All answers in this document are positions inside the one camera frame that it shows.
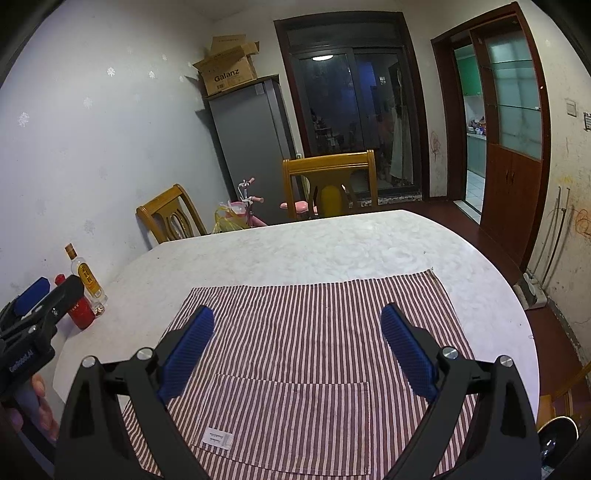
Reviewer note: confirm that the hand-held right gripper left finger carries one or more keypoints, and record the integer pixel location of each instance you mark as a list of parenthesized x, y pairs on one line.
[(189, 353)]

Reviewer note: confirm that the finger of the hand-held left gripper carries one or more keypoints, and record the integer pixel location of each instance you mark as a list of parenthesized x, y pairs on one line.
[(62, 297), (30, 293)]

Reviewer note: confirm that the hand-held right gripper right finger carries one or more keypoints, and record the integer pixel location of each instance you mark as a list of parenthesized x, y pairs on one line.
[(411, 353)]

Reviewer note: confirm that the black trash bin gold rim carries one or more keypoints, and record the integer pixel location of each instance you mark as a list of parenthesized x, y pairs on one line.
[(561, 431)]

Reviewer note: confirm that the person's left hand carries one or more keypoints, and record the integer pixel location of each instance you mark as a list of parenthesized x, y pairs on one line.
[(48, 415)]

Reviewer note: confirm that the red ceramic bottle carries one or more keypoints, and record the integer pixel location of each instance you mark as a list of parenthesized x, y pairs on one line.
[(82, 314)]

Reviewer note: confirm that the clear liquor bottle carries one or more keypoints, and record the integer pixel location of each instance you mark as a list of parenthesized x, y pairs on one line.
[(87, 277)]

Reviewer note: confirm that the small clear glass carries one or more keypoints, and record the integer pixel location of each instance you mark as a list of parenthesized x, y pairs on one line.
[(99, 309)]

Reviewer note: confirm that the striped cloth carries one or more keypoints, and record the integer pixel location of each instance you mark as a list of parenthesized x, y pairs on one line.
[(300, 323)]

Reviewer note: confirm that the white power strip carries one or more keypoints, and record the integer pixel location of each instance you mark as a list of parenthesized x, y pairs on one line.
[(531, 288)]

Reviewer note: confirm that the wooden chair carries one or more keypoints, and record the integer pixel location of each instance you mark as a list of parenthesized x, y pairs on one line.
[(328, 164), (161, 203)]

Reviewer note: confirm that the yellow plastic bag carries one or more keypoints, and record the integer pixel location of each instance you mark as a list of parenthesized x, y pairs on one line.
[(228, 221)]

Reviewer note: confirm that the yellow rounded object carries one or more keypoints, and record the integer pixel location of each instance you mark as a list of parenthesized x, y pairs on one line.
[(330, 201)]

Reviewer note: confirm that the pink children's bike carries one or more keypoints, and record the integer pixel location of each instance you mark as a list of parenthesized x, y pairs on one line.
[(295, 205)]

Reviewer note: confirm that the brown glass panel door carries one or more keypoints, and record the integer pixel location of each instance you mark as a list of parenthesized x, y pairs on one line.
[(512, 184)]

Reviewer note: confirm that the grey refrigerator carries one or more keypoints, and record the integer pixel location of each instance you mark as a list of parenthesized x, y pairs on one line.
[(249, 152)]

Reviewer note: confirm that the white hanging garment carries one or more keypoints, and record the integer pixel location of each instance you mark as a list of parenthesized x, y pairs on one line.
[(400, 143)]

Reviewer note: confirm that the kitchen counter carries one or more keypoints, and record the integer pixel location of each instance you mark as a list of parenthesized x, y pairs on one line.
[(475, 152)]

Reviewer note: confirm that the dark glass sliding door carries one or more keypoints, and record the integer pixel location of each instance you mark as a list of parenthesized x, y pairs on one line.
[(351, 115)]

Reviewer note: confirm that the large open cardboard box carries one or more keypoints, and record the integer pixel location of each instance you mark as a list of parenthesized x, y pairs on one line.
[(228, 74)]

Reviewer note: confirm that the flat cardboard box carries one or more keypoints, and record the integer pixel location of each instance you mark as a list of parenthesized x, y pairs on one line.
[(228, 41)]

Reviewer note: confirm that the white wall pipes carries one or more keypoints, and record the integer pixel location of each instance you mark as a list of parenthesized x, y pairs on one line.
[(551, 240)]

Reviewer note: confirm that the green kitchen wall cabinet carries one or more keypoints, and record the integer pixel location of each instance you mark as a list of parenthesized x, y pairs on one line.
[(468, 71)]

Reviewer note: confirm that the white wall socket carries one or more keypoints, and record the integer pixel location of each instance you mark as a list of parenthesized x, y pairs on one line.
[(587, 120)]

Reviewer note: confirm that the white wall switch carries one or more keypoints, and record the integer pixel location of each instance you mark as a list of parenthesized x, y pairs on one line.
[(571, 107)]

